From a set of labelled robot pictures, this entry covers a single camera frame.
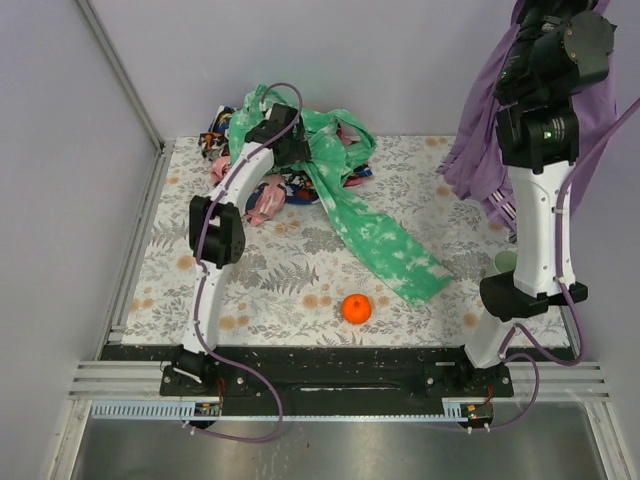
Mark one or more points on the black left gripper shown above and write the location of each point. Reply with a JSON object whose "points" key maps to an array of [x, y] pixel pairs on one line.
{"points": [[298, 145]]}

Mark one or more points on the green tie-dye cloth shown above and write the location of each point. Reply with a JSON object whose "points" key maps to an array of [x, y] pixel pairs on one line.
{"points": [[339, 144]]}

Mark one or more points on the purple cloth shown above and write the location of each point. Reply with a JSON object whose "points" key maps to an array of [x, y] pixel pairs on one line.
{"points": [[473, 166]]}

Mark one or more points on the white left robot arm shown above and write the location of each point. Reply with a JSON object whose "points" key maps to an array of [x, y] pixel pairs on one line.
{"points": [[217, 237]]}

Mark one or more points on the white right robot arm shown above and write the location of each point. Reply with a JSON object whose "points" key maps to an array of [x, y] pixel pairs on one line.
{"points": [[561, 49]]}

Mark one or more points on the pink patterned cloth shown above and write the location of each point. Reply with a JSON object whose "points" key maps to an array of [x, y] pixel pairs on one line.
{"points": [[267, 199]]}

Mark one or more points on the floral table mat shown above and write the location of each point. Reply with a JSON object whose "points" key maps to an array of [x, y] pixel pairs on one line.
{"points": [[289, 285]]}

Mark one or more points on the orange ball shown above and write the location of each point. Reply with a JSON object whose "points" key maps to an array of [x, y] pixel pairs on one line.
{"points": [[356, 309]]}

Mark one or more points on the green cup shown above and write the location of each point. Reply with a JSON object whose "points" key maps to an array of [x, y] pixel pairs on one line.
{"points": [[504, 261]]}

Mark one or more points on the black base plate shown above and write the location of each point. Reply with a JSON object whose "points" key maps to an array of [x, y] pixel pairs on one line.
{"points": [[274, 374]]}

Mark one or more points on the left aluminium frame post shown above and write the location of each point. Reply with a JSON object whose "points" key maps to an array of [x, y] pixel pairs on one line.
{"points": [[107, 48]]}

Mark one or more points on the grey cable duct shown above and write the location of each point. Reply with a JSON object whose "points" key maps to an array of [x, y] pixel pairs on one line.
{"points": [[313, 407]]}

